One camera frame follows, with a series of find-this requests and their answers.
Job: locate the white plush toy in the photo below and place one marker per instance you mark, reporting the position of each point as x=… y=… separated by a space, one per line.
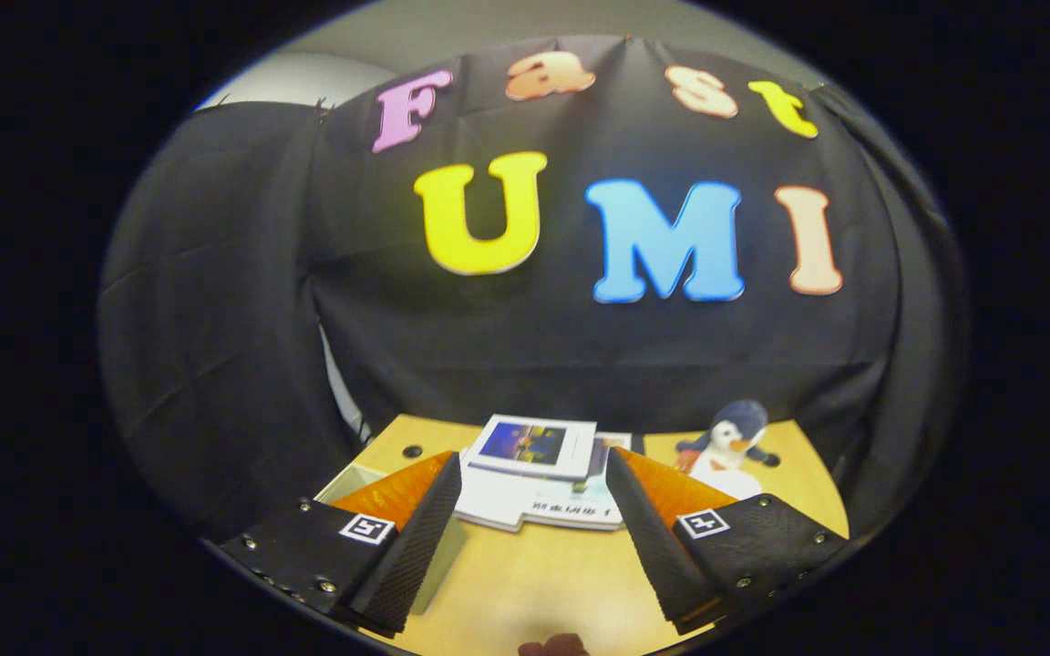
x=730 y=483

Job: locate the green fabric storage box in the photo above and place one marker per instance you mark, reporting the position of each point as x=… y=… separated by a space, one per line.
x=352 y=477

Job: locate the penguin plush toy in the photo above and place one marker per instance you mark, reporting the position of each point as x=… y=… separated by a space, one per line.
x=735 y=437

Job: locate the pale blue cover book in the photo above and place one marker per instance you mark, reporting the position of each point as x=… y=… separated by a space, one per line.
x=580 y=510

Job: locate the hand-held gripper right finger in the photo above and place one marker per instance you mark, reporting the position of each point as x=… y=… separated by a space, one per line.
x=657 y=556

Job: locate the book with blue picture cover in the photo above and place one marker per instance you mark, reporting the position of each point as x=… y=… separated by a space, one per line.
x=534 y=446

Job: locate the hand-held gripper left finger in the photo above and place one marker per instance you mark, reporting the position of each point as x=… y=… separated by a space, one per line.
x=402 y=565

